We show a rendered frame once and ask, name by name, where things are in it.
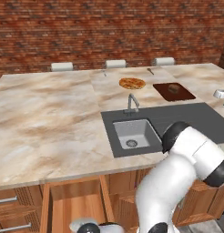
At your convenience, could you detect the round pizza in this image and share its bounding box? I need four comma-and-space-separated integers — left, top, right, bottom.
118, 77, 147, 91

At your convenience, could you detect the dark brown cutting board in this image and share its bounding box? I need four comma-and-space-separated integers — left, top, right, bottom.
152, 82, 198, 103

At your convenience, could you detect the open wooden drawer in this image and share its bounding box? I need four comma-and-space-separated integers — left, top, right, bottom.
39, 174, 117, 233

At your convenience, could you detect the wooden drawer front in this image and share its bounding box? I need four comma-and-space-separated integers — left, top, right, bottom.
0, 210, 43, 233
0, 184, 45, 218

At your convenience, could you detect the grey metal tap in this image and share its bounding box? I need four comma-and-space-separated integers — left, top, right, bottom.
123, 93, 140, 116

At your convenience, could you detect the white stool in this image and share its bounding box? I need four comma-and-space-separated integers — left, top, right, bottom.
50, 62, 75, 73
105, 59, 127, 69
153, 56, 176, 67

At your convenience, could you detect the brown food block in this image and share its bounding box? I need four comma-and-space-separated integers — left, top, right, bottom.
168, 84, 181, 95

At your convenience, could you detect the dark grey sink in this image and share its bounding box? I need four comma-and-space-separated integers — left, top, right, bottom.
100, 102, 224, 158

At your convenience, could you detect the wooden cupboard door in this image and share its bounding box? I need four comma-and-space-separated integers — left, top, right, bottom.
104, 167, 154, 233
172, 178, 224, 227

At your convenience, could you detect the white bowl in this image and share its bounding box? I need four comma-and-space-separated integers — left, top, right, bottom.
212, 88, 224, 100

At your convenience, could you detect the silver drawer handle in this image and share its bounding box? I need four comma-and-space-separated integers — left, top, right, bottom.
0, 222, 33, 233
0, 196, 19, 205

